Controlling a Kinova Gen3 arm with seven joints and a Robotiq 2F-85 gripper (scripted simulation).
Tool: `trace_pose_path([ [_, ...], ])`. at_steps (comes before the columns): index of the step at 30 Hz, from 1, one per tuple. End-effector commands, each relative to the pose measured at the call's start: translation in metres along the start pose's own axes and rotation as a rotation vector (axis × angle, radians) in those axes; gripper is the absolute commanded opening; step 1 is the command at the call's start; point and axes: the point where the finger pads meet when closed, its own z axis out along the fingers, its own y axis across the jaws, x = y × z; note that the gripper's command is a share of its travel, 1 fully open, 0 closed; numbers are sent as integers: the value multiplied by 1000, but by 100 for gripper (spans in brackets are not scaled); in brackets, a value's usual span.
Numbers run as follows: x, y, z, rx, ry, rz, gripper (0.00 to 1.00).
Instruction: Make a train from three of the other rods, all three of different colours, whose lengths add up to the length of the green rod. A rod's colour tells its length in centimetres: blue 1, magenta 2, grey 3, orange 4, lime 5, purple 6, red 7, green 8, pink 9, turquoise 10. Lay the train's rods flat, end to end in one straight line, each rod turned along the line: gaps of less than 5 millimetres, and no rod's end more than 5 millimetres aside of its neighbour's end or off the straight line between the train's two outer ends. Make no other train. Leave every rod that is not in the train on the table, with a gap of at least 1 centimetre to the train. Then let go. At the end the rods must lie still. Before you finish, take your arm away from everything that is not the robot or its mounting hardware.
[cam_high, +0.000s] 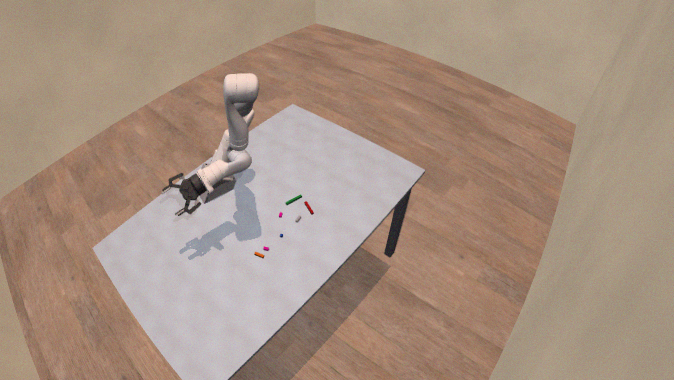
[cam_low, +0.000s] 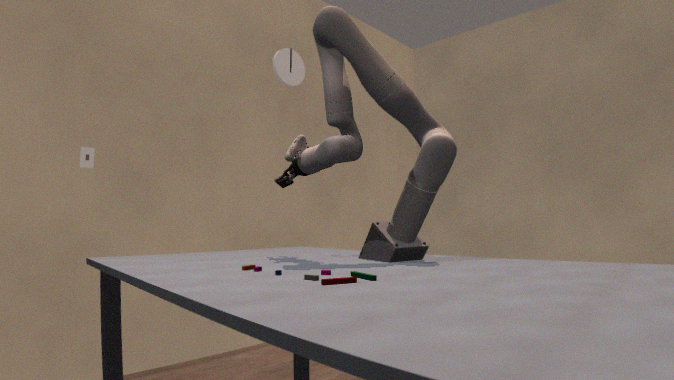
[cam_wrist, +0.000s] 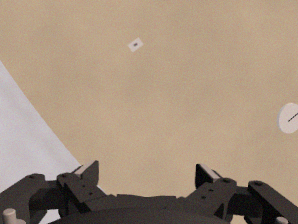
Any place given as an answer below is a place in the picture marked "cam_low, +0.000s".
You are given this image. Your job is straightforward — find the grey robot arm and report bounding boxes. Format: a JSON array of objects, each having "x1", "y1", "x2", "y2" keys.
[{"x1": 285, "y1": 6, "x2": 457, "y2": 243}]

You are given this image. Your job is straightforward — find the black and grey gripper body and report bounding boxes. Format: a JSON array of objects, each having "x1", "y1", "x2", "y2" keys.
[{"x1": 289, "y1": 159, "x2": 311, "y2": 177}]

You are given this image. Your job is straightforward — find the red rod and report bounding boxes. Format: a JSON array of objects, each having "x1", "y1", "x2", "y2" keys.
[{"x1": 321, "y1": 277, "x2": 357, "y2": 285}]

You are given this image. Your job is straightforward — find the green rod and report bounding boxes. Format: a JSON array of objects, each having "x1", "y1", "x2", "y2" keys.
[{"x1": 351, "y1": 271, "x2": 376, "y2": 281}]

